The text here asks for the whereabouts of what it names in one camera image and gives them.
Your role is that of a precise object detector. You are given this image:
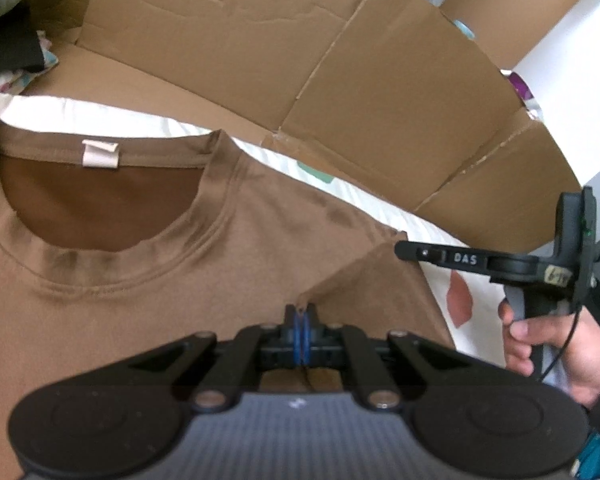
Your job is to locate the brown t-shirt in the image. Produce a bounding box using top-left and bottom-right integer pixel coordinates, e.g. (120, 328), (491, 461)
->
(0, 107), (458, 480)

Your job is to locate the person right hand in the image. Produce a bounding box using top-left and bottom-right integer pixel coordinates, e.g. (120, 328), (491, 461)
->
(497, 297), (600, 410)

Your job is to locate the cream bear print bedsheet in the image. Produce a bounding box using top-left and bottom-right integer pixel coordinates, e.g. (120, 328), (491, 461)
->
(0, 74), (546, 391)

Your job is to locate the white purple refill pouch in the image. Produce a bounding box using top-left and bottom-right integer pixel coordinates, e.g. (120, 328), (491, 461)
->
(501, 70), (544, 122)

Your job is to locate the detergent bottle teal cap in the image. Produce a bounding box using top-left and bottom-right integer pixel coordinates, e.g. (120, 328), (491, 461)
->
(453, 20), (476, 41)

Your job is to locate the flattened cardboard box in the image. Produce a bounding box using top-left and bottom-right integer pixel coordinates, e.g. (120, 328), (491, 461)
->
(29, 0), (579, 252)

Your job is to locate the upright cardboard sheet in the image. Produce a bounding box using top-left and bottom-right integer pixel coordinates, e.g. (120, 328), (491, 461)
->
(440, 0), (579, 68)

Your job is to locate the black cloth under pillow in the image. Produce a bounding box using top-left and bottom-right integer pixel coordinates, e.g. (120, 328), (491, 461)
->
(0, 0), (44, 73)

